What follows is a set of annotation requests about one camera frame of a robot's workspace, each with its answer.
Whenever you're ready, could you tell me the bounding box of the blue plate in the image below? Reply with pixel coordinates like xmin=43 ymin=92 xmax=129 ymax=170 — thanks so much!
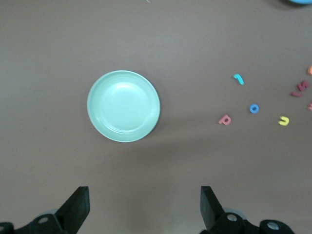
xmin=277 ymin=0 xmax=312 ymax=5

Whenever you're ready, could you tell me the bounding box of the light green plate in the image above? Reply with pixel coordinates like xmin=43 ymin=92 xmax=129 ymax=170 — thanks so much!
xmin=86 ymin=70 xmax=161 ymax=143

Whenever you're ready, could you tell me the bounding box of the brown table cover sheet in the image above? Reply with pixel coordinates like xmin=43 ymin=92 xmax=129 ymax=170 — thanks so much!
xmin=0 ymin=0 xmax=312 ymax=234

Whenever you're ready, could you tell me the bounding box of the dark red foam letter n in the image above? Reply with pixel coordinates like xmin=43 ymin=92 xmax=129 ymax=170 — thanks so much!
xmin=294 ymin=80 xmax=311 ymax=92

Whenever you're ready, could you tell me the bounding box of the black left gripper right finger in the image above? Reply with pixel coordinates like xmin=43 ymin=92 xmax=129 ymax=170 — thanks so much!
xmin=201 ymin=186 xmax=295 ymax=234

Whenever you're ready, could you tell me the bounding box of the red foam letter p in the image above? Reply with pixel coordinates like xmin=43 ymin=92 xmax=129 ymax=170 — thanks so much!
xmin=218 ymin=114 xmax=232 ymax=126

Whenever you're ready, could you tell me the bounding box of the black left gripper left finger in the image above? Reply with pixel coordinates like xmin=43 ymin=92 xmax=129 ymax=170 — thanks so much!
xmin=0 ymin=186 xmax=90 ymax=234

